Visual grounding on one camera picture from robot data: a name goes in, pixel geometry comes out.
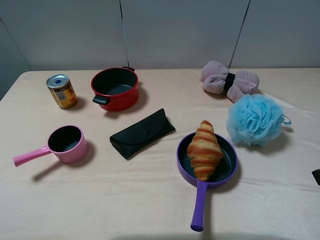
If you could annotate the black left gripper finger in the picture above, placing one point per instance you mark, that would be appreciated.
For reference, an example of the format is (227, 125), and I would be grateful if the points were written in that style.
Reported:
(316, 175)

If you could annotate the toy croissant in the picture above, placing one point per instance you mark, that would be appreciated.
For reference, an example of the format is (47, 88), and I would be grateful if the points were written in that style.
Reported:
(204, 152)

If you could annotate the blue mesh bath sponge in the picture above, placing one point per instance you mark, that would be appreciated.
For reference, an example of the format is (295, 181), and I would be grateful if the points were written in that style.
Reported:
(255, 120)

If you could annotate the purple frying pan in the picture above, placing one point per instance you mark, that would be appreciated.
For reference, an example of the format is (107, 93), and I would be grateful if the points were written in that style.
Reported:
(224, 172)

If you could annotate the black glasses case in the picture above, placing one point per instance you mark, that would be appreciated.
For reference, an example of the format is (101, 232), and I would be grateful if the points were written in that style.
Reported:
(134, 138)

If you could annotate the pink saucepan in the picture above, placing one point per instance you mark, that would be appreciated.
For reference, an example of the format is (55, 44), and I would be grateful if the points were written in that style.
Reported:
(68, 143)

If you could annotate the yellow tin can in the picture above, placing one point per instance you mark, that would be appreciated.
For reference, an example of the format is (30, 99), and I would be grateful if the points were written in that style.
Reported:
(62, 90)

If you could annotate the red pot black handles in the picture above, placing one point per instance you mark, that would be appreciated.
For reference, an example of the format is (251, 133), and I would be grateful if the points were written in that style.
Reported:
(115, 89)

